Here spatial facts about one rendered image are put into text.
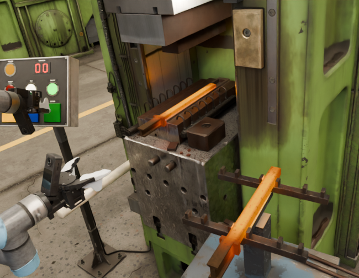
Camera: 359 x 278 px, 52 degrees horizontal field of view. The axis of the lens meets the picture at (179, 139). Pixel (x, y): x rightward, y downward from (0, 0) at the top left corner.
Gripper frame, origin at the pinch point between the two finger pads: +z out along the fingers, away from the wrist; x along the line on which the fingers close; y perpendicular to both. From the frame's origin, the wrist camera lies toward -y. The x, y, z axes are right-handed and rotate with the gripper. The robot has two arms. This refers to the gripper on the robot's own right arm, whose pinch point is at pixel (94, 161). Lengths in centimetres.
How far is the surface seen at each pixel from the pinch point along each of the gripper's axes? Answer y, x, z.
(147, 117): 1.1, -7.3, 31.1
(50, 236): 100, -102, 17
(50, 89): -9, -47, 19
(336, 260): 32, 64, 29
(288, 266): 32, 54, 20
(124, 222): 100, -70, 52
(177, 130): 2.9, 7.4, 30.7
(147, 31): -31.3, 0.9, 30.7
